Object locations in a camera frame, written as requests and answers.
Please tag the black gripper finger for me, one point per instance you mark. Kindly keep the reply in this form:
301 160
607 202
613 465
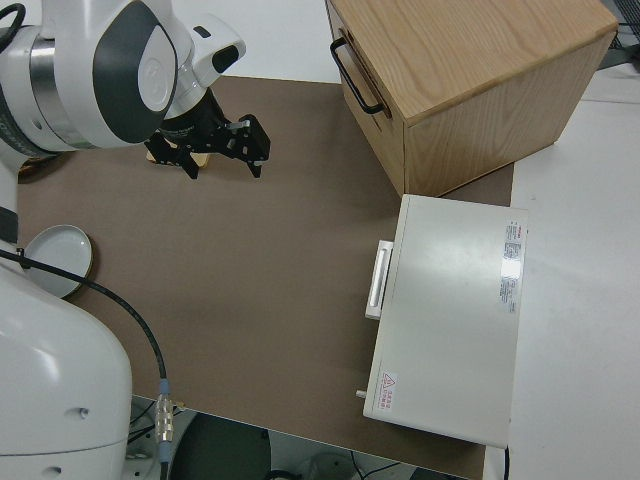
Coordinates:
252 142
172 152

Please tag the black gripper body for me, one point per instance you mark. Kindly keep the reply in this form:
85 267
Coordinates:
197 125

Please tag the gray plate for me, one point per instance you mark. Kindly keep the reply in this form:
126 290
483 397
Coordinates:
57 260

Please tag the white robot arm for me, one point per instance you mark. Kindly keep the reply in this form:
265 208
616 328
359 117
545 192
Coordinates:
50 375

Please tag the wooden mug stand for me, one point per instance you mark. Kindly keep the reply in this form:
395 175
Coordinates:
202 160

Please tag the brown table mat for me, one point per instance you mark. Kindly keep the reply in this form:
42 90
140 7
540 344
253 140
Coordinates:
250 275

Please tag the round wicker tray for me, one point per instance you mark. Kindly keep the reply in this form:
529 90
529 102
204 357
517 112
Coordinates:
32 164

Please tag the wooden drawer box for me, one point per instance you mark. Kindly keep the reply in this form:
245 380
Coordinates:
475 75

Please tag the white toaster oven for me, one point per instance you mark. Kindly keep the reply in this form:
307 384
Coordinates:
450 320

